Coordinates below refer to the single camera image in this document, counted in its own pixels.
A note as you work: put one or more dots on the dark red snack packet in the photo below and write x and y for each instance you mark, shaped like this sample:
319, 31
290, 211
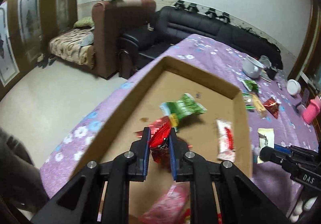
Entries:
272, 106

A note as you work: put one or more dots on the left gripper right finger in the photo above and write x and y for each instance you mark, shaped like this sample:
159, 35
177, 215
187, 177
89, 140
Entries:
219, 192

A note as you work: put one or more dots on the white ceramic mug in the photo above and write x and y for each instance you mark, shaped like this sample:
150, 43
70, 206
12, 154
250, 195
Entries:
252, 67

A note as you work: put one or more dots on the red round-logo snack packet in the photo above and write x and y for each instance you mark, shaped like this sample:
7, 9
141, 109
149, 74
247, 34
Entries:
159, 141

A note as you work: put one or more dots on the white green snack packet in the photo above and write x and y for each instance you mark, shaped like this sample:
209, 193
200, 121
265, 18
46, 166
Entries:
266, 137

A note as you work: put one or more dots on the green leafy snack packet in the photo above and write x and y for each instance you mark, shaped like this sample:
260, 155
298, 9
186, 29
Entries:
185, 107

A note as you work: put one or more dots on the small black container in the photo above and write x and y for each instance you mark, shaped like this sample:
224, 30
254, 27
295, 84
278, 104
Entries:
271, 72

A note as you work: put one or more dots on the white gloved right hand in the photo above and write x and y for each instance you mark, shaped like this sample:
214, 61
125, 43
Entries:
301, 206

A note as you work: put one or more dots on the white red snack packet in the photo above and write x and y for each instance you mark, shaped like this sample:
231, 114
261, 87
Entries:
226, 144

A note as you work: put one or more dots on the cardboard box tray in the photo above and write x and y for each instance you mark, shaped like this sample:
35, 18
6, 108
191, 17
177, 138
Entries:
168, 80

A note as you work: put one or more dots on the standing person dark clothes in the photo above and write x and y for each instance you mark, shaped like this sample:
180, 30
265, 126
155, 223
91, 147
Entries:
21, 183

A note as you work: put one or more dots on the black leather sofa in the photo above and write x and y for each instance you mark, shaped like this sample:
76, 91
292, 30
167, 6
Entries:
141, 45

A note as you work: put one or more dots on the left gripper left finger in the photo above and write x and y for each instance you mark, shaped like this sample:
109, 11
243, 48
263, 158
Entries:
99, 193

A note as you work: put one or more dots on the green patterned booklet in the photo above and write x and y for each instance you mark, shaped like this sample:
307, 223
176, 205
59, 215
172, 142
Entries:
264, 76

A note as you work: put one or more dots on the white lidded paper cup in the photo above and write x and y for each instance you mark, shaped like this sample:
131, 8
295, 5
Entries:
293, 87

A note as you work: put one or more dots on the dark green snack packet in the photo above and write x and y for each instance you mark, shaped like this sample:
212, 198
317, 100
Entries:
250, 85

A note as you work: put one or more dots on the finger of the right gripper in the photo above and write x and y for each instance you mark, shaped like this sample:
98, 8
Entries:
280, 148
267, 154

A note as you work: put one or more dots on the patterned bed couch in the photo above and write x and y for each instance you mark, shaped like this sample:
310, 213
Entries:
76, 45

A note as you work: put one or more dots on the brown armchair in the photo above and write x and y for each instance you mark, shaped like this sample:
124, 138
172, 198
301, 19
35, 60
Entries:
111, 19

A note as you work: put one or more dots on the clear plastic cup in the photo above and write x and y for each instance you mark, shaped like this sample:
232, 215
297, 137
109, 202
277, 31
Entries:
264, 60

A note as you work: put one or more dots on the yellow biscuit packet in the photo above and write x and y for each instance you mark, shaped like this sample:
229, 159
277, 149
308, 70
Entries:
259, 106

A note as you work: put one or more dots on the purple phone stand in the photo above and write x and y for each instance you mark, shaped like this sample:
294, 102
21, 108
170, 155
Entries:
303, 101

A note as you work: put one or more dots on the wooden glass-panel door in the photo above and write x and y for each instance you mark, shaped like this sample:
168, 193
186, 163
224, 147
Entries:
27, 26

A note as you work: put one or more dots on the pink snack packet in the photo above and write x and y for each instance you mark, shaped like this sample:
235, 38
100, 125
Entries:
169, 207

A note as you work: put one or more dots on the pink knitted sleeve bottle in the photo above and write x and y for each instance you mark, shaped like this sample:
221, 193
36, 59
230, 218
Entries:
312, 110

